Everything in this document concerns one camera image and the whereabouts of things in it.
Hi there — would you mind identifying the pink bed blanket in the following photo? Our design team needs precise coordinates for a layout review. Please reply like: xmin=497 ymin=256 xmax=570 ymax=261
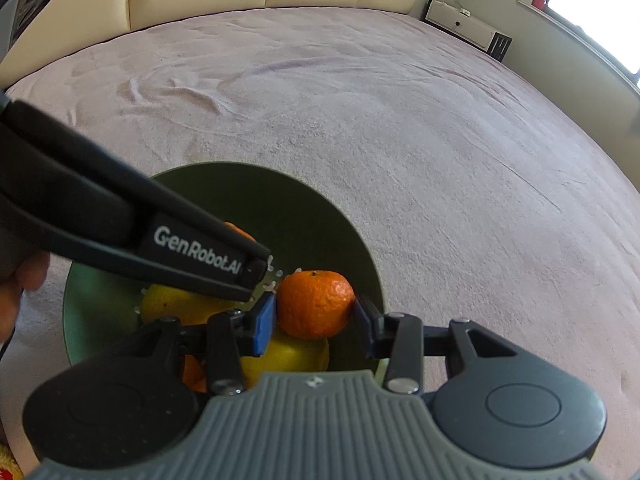
xmin=0 ymin=6 xmax=640 ymax=480

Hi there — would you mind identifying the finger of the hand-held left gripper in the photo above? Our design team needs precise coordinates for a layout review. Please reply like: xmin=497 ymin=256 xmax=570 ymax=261
xmin=241 ymin=258 xmax=273 ymax=293

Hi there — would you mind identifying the orange tangerine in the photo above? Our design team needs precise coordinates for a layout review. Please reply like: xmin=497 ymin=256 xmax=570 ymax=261
xmin=180 ymin=354 xmax=209 ymax=394
xmin=276 ymin=270 xmax=356 ymax=340
xmin=222 ymin=221 xmax=257 ymax=242

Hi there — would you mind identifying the green colander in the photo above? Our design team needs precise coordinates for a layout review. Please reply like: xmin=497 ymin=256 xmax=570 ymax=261
xmin=62 ymin=161 xmax=386 ymax=392

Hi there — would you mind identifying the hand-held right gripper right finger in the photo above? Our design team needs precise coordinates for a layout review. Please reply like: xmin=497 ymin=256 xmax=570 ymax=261
xmin=352 ymin=296 xmax=521 ymax=395

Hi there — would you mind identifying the white bedside cabinet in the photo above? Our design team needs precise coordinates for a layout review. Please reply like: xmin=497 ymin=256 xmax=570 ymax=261
xmin=425 ymin=0 xmax=514 ymax=64

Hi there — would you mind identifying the window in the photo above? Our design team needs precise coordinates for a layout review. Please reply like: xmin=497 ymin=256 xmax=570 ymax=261
xmin=544 ymin=0 xmax=640 ymax=78

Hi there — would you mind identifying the yellow plush toy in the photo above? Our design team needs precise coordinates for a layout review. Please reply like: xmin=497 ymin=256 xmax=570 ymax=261
xmin=0 ymin=441 xmax=27 ymax=480

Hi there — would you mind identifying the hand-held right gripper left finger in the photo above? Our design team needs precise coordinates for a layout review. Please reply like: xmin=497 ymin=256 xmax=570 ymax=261
xmin=132 ymin=292 xmax=277 ymax=395

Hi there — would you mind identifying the white windowsill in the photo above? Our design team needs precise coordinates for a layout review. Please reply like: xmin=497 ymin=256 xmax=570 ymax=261
xmin=517 ymin=0 xmax=640 ymax=96

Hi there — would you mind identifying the person's left hand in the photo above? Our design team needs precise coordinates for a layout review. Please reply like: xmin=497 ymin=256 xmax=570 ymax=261
xmin=0 ymin=251 xmax=52 ymax=343

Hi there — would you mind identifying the yellow-green pear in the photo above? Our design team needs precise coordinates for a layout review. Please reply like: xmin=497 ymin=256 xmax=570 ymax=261
xmin=240 ymin=332 xmax=331 ymax=387
xmin=140 ymin=284 xmax=236 ymax=327

